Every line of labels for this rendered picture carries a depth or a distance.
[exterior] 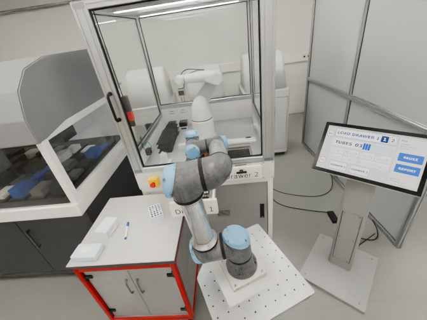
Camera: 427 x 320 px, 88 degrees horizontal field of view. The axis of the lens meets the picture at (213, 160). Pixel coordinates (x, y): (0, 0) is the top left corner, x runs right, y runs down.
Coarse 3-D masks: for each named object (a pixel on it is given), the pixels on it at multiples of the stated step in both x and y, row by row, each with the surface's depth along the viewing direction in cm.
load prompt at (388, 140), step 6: (336, 132) 134; (342, 132) 132; (348, 132) 130; (354, 132) 128; (360, 132) 127; (366, 132) 125; (354, 138) 128; (360, 138) 126; (366, 138) 124; (372, 138) 123; (378, 138) 121; (384, 138) 120; (390, 138) 118; (396, 138) 117; (390, 144) 118; (396, 144) 116
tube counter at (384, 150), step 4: (356, 144) 127; (360, 144) 125; (364, 144) 124; (368, 144) 123; (372, 144) 122; (356, 148) 126; (360, 148) 125; (364, 148) 124; (368, 148) 123; (372, 148) 122; (376, 148) 121; (380, 148) 120; (384, 148) 119; (388, 148) 118; (392, 148) 117; (376, 152) 120; (380, 152) 119; (384, 152) 118; (388, 152) 117; (392, 152) 116
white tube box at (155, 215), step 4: (156, 204) 153; (148, 208) 150; (156, 208) 150; (160, 208) 149; (152, 212) 146; (156, 212) 146; (160, 212) 146; (152, 216) 144; (156, 216) 143; (160, 216) 144; (152, 220) 143; (156, 220) 144
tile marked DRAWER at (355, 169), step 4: (352, 168) 125; (356, 168) 124; (360, 168) 123; (364, 168) 122; (368, 168) 121; (348, 172) 126; (352, 172) 125; (356, 172) 124; (360, 172) 123; (364, 172) 122; (368, 172) 121; (364, 176) 122
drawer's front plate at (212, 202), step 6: (210, 198) 131; (216, 198) 131; (174, 204) 132; (204, 204) 132; (210, 204) 132; (216, 204) 131; (174, 210) 135; (180, 210) 134; (210, 210) 134; (216, 210) 134; (174, 216) 137; (180, 216) 137
